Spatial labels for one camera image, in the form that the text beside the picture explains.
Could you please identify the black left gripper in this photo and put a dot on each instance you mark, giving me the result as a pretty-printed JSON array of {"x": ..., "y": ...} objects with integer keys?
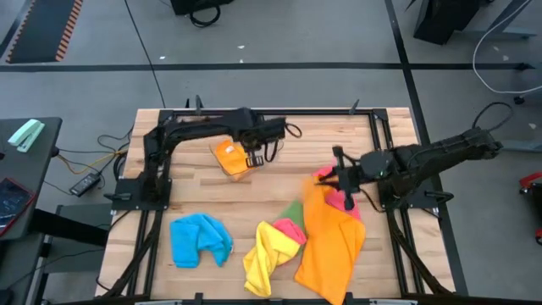
[{"x": 254, "y": 146}]

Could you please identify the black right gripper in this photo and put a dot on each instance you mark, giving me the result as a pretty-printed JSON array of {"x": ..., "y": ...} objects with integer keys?
[{"x": 353, "y": 173}]

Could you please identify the orange microfiber towel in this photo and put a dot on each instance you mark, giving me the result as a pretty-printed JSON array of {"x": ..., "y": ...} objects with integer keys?
[
  {"x": 233, "y": 159},
  {"x": 334, "y": 254}
]

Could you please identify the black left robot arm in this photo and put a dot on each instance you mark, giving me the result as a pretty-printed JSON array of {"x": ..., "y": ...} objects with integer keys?
[{"x": 203, "y": 123}]

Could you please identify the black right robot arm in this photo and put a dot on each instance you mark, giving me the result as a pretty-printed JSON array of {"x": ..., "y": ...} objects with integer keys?
[{"x": 444, "y": 154}]

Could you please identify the green microfiber towel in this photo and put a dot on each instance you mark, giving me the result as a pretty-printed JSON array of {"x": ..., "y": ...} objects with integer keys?
[{"x": 294, "y": 212}]

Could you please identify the blue microfiber towel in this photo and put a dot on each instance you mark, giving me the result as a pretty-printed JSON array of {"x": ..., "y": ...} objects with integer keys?
[{"x": 199, "y": 237}]

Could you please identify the yellow microfiber towel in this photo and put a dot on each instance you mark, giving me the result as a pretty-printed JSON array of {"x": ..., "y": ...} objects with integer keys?
[{"x": 267, "y": 258}]

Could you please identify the clear plastic bin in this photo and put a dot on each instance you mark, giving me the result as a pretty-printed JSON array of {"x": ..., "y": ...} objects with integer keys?
[{"x": 216, "y": 167}]

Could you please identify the black table clamp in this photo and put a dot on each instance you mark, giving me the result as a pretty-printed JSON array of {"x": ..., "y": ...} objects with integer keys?
[{"x": 355, "y": 106}]

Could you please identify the black computer tower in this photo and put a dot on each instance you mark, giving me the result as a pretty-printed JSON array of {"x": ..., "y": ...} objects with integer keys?
[{"x": 199, "y": 6}]

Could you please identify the black power adapter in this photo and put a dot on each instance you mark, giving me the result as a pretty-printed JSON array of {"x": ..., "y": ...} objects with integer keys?
[{"x": 84, "y": 184}]

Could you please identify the grey metal desk foot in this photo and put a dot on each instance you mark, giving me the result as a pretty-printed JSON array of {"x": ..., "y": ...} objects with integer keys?
[
  {"x": 499, "y": 32},
  {"x": 523, "y": 146}
]

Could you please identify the black equipment cabinet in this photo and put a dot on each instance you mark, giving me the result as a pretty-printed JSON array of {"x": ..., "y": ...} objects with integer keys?
[{"x": 444, "y": 19}]

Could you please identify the red wheeled cart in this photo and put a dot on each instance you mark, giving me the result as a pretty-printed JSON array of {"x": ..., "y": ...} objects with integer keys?
[{"x": 531, "y": 180}]

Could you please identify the grey desk base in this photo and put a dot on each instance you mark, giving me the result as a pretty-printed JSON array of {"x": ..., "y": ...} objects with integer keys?
[{"x": 76, "y": 258}]

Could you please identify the black caster wheel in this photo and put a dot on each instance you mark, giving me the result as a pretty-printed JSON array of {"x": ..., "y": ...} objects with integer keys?
[{"x": 519, "y": 100}]

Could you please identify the black side desk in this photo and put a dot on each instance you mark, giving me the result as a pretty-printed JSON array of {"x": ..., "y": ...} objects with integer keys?
[{"x": 42, "y": 169}]

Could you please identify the mint green stapler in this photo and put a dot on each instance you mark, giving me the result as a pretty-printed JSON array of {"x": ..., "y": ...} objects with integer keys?
[{"x": 25, "y": 134}]

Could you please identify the smartphone in red case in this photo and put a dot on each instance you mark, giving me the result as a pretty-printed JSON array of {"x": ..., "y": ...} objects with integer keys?
[{"x": 14, "y": 205}]

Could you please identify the black mat with orange stripes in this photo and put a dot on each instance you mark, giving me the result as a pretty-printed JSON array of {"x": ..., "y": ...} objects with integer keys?
[{"x": 38, "y": 29}]

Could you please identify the black aluminium table frame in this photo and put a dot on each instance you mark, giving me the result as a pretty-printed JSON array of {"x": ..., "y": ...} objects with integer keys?
[{"x": 317, "y": 112}]

